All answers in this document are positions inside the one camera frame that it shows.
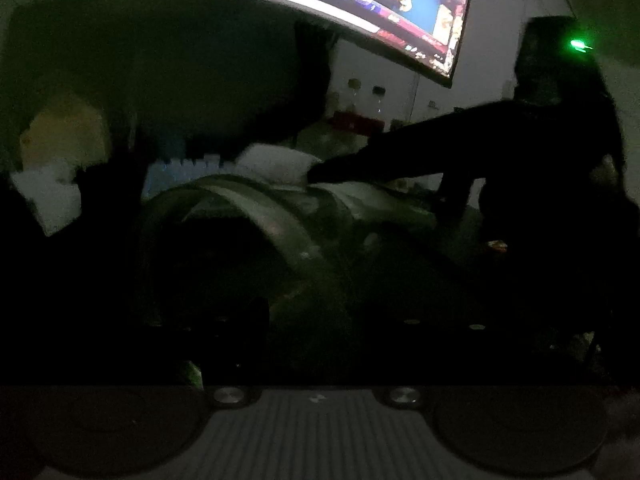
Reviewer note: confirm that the white paper tissue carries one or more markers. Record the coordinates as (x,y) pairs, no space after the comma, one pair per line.
(276,164)

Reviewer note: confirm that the dark metal bowl container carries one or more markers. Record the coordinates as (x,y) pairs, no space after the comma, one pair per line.
(283,251)

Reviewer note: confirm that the white backlit mechanical keyboard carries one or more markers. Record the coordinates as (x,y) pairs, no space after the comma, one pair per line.
(162,176)

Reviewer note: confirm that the crumpled white tissue on desk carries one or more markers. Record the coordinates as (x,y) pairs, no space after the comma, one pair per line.
(53,193)

